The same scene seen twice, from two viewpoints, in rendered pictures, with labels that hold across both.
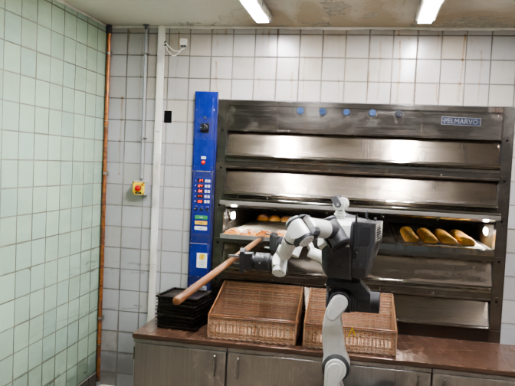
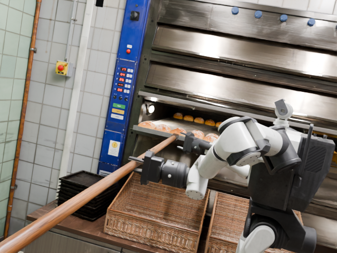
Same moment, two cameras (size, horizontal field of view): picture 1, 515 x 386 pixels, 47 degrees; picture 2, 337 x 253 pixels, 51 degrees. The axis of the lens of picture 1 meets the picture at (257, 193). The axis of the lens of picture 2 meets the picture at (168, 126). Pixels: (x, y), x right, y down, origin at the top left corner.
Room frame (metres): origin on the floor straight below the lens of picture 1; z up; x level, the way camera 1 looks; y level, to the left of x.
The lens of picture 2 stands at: (1.69, 0.00, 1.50)
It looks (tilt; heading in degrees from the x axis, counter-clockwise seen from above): 7 degrees down; 0
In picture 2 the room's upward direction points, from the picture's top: 11 degrees clockwise
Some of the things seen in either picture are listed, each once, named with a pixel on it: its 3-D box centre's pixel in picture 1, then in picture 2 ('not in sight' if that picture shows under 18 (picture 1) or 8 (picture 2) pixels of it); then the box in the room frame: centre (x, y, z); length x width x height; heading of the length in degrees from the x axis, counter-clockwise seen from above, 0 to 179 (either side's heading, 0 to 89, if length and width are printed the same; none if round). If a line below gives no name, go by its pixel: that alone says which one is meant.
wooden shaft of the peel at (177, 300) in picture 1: (229, 261); (128, 167); (2.86, 0.12, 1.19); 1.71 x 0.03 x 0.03; 170
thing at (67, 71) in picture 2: (140, 188); (63, 68); (4.20, 0.83, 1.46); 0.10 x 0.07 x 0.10; 80
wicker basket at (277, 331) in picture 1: (257, 310); (160, 209); (3.82, -0.04, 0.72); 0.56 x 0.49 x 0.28; 81
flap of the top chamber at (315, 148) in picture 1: (358, 148); (289, 58); (3.98, -0.66, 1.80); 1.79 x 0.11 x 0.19; 80
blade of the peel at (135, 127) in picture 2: (266, 235); (180, 133); (3.97, -0.07, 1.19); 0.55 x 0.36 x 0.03; 80
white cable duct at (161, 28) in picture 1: (155, 190); (78, 73); (4.21, 0.72, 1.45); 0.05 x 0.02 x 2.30; 80
